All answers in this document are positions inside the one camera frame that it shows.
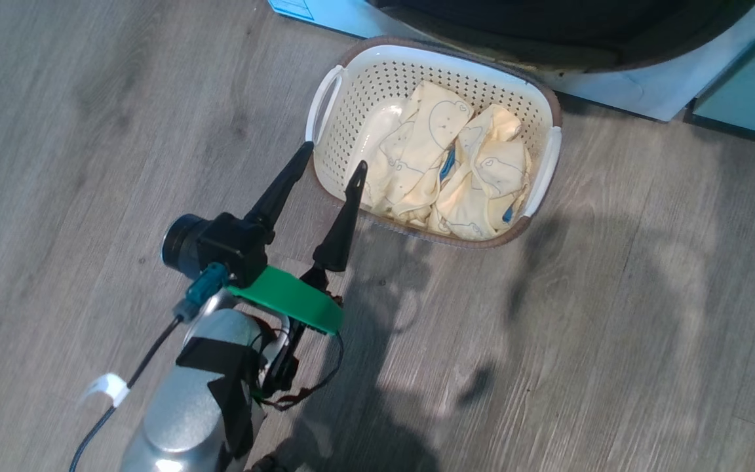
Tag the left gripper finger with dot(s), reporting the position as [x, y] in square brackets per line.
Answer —
[279, 193]
[343, 226]

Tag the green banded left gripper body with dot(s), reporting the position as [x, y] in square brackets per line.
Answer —
[286, 298]

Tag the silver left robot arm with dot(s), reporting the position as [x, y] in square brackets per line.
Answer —
[187, 406]

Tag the white perforated laundry basket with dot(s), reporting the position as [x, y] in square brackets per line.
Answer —
[351, 98]

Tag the white washing machine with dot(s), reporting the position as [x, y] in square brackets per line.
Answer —
[613, 92]

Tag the blue energy label sticker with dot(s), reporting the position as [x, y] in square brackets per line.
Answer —
[292, 8]

